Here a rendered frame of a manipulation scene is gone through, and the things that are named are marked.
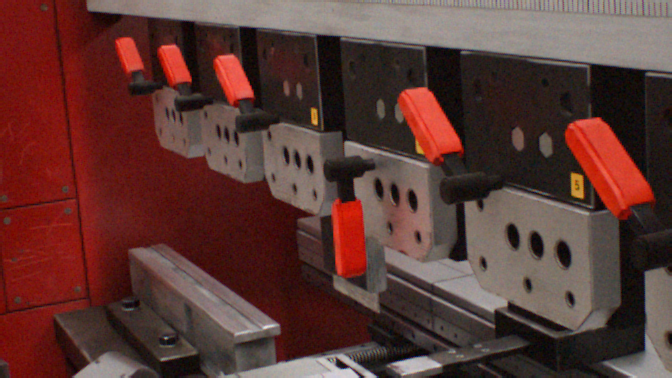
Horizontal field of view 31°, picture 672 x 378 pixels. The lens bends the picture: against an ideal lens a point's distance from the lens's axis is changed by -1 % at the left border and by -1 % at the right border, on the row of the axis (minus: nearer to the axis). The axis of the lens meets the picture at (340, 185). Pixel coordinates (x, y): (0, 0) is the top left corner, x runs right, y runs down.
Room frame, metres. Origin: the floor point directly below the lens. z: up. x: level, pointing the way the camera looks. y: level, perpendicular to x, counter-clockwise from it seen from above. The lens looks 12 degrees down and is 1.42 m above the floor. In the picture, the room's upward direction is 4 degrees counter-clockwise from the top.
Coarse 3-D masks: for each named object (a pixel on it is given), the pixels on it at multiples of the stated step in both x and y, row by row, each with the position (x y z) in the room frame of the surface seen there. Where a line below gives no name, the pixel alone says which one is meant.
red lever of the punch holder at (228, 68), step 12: (216, 60) 1.19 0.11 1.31; (228, 60) 1.19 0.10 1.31; (216, 72) 1.19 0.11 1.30; (228, 72) 1.18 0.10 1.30; (240, 72) 1.18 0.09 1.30; (228, 84) 1.17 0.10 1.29; (240, 84) 1.17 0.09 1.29; (228, 96) 1.17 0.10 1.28; (240, 96) 1.16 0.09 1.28; (252, 96) 1.16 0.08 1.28; (240, 108) 1.15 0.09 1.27; (252, 108) 1.15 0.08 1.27; (240, 120) 1.13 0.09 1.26; (252, 120) 1.13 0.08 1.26; (264, 120) 1.14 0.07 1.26; (276, 120) 1.15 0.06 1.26; (240, 132) 1.14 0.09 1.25
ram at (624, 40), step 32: (96, 0) 1.82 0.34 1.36; (128, 0) 1.65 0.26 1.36; (160, 0) 1.51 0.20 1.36; (192, 0) 1.39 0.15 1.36; (224, 0) 1.28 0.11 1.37; (256, 0) 1.19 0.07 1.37; (288, 0) 1.12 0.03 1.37; (320, 0) 1.05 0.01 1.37; (320, 32) 1.05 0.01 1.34; (352, 32) 0.99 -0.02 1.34; (384, 32) 0.94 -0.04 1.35; (416, 32) 0.89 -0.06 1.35; (448, 32) 0.85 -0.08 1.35; (480, 32) 0.81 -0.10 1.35; (512, 32) 0.77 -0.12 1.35; (544, 32) 0.74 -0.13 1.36; (576, 32) 0.71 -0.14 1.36; (608, 32) 0.68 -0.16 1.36; (640, 32) 0.65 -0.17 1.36; (608, 64) 0.68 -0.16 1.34; (640, 64) 0.65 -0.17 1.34
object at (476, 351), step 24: (504, 312) 1.23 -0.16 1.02; (528, 312) 1.20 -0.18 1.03; (504, 336) 1.22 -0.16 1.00; (528, 336) 1.18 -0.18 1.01; (552, 336) 1.14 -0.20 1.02; (576, 336) 1.14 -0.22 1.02; (600, 336) 1.16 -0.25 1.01; (624, 336) 1.17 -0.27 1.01; (408, 360) 1.15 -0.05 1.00; (432, 360) 1.15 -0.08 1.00; (456, 360) 1.14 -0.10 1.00; (480, 360) 1.15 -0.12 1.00; (552, 360) 1.14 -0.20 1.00; (576, 360) 1.14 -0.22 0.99; (600, 360) 1.16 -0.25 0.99
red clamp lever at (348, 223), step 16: (336, 160) 0.95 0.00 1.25; (352, 160) 0.95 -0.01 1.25; (368, 160) 0.96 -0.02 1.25; (336, 176) 0.94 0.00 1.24; (352, 176) 0.95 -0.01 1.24; (352, 192) 0.95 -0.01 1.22; (336, 208) 0.95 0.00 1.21; (352, 208) 0.95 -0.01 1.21; (336, 224) 0.95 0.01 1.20; (352, 224) 0.95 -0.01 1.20; (336, 240) 0.95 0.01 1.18; (352, 240) 0.95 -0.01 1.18; (336, 256) 0.95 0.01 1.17; (352, 256) 0.95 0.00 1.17; (352, 272) 0.95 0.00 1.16
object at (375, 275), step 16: (368, 240) 1.08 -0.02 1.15; (368, 256) 1.08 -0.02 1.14; (384, 256) 1.08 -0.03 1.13; (336, 272) 1.14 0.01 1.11; (368, 272) 1.07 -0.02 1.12; (384, 272) 1.08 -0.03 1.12; (336, 288) 1.16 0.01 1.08; (352, 288) 1.13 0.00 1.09; (368, 288) 1.07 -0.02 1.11; (384, 288) 1.08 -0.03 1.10; (368, 304) 1.10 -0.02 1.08
